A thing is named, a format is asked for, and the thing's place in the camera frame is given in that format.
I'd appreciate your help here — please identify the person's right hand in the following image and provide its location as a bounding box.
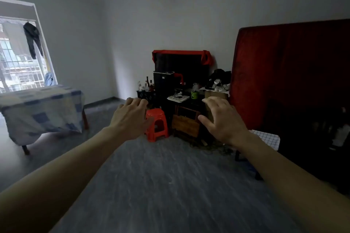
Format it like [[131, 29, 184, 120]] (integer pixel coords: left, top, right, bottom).
[[197, 96, 251, 147]]

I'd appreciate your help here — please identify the person's left hand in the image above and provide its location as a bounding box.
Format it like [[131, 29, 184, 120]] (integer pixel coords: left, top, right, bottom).
[[109, 98, 154, 142]]

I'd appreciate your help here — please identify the dark hanging garment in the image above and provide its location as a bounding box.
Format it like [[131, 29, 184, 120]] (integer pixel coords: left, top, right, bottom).
[[23, 22, 44, 60]]

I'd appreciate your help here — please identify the black bag pile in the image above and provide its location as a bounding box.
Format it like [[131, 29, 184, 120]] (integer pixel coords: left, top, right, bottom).
[[206, 69, 232, 88]]

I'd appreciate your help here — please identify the wooden folding table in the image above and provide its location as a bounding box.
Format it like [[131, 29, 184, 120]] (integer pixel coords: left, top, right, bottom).
[[171, 104, 208, 147]]

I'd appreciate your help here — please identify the dark wooden chair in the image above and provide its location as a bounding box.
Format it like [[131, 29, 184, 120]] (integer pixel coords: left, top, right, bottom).
[[264, 99, 350, 187]]

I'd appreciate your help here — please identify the person's left forearm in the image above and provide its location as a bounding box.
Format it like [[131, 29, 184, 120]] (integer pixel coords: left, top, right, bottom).
[[0, 126, 129, 233]]

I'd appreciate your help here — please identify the large red upright panel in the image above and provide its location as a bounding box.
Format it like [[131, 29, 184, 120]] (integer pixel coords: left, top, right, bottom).
[[229, 19, 350, 132]]

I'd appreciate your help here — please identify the person's right forearm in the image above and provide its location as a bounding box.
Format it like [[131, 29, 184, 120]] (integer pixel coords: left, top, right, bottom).
[[235, 131, 350, 233]]

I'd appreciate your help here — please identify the red plastic stool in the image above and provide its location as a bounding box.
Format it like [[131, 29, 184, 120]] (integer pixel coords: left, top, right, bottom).
[[145, 108, 170, 143]]

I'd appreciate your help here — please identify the white patterned tray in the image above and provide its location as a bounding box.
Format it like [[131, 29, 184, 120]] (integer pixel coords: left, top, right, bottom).
[[167, 92, 190, 103]]

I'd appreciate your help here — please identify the tall cardboard box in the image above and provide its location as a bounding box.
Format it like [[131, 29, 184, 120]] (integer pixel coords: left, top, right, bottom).
[[204, 90, 229, 123]]

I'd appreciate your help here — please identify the barred window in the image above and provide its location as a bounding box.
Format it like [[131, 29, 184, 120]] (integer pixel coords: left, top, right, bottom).
[[0, 0, 58, 94]]

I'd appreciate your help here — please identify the black low cabinet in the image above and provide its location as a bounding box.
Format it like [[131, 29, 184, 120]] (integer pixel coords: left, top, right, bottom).
[[161, 88, 214, 143]]

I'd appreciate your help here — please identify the long red cloth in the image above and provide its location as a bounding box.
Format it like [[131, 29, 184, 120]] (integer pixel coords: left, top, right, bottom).
[[152, 50, 213, 66]]

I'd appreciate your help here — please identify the black television screen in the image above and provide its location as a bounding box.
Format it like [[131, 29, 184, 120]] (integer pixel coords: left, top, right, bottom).
[[153, 51, 211, 88]]

